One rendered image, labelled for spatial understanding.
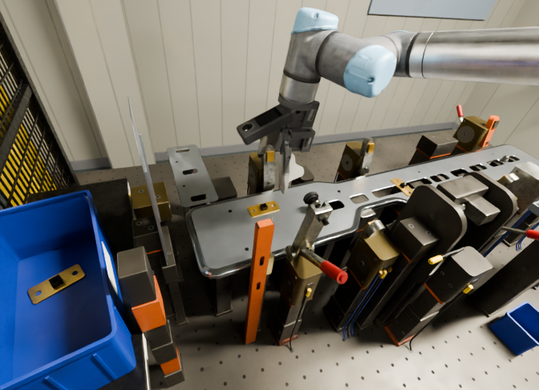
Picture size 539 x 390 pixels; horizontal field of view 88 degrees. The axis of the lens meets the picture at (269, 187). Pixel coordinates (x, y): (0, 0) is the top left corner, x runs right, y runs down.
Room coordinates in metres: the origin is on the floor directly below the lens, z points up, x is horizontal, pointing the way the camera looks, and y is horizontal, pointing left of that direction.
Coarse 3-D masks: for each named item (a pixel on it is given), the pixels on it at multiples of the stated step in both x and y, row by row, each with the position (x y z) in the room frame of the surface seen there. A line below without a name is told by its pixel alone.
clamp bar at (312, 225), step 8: (312, 192) 0.38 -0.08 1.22; (304, 200) 0.37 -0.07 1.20; (312, 200) 0.37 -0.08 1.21; (312, 208) 0.34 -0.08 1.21; (320, 208) 0.35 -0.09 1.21; (328, 208) 0.35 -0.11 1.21; (312, 216) 0.34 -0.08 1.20; (320, 216) 0.34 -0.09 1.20; (328, 216) 0.35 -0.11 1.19; (304, 224) 0.35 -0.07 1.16; (312, 224) 0.34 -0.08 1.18; (320, 224) 0.35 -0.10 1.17; (328, 224) 0.33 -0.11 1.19; (304, 232) 0.35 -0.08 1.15; (312, 232) 0.35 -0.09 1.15; (296, 240) 0.36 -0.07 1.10; (304, 240) 0.35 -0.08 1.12; (312, 240) 0.36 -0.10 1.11; (296, 248) 0.35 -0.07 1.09; (304, 248) 0.36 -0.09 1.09; (296, 256) 0.36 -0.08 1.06
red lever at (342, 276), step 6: (300, 252) 0.36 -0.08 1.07; (306, 252) 0.35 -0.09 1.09; (312, 252) 0.35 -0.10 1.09; (306, 258) 0.34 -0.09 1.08; (312, 258) 0.32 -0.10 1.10; (318, 258) 0.32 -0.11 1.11; (318, 264) 0.31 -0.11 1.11; (324, 264) 0.30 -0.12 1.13; (330, 264) 0.29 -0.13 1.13; (324, 270) 0.29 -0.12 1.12; (330, 270) 0.28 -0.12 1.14; (336, 270) 0.27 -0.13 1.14; (342, 270) 0.27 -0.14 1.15; (330, 276) 0.27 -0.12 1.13; (336, 276) 0.26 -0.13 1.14; (342, 276) 0.26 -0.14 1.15; (342, 282) 0.26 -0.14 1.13
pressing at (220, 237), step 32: (448, 160) 0.91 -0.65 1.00; (480, 160) 0.94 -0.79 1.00; (288, 192) 0.62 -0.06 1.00; (320, 192) 0.64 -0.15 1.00; (352, 192) 0.66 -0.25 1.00; (192, 224) 0.45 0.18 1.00; (224, 224) 0.47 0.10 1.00; (288, 224) 0.49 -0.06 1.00; (352, 224) 0.52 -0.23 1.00; (224, 256) 0.37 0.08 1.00
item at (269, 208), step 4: (260, 204) 0.55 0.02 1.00; (264, 204) 0.54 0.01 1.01; (268, 204) 0.56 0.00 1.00; (272, 204) 0.56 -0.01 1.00; (276, 204) 0.56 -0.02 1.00; (248, 208) 0.53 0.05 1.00; (252, 208) 0.53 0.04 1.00; (256, 208) 0.53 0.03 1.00; (260, 208) 0.54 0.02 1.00; (264, 208) 0.53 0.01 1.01; (268, 208) 0.54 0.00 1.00; (272, 208) 0.54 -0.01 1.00; (276, 208) 0.54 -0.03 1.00; (252, 212) 0.52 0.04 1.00; (256, 212) 0.52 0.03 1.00; (260, 212) 0.52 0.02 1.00; (264, 212) 0.52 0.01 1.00; (268, 212) 0.52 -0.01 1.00; (252, 216) 0.50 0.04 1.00; (256, 216) 0.51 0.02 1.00
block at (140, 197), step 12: (132, 192) 0.48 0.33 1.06; (144, 192) 0.48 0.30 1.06; (156, 192) 0.49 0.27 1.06; (132, 204) 0.44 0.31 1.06; (144, 204) 0.44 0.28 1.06; (168, 204) 0.46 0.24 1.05; (144, 216) 0.43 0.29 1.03; (168, 216) 0.46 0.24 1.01; (168, 228) 0.46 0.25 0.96; (180, 276) 0.46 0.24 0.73
